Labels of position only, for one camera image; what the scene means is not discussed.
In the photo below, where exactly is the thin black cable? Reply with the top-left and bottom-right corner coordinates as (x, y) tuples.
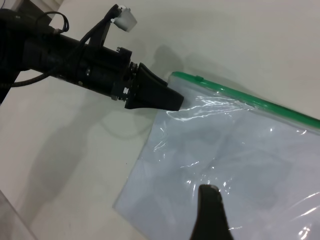
(34, 9), (70, 34)

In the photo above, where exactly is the transparent zip bag green zipper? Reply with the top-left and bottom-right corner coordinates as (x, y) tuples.
(113, 71), (320, 240)

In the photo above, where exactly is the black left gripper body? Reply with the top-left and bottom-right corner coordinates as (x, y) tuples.
(79, 46), (138, 102)

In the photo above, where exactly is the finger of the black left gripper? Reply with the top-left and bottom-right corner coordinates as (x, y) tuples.
(124, 87), (186, 112)
(129, 62), (169, 100)

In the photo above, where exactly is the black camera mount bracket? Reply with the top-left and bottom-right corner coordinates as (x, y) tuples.
(88, 3), (120, 50)

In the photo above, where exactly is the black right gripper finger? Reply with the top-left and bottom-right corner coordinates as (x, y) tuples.
(188, 184), (234, 240)

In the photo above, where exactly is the black braided cable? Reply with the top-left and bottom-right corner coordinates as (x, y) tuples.
(0, 71), (52, 89)

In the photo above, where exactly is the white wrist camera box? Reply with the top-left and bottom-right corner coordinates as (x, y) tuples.
(113, 4), (138, 33)

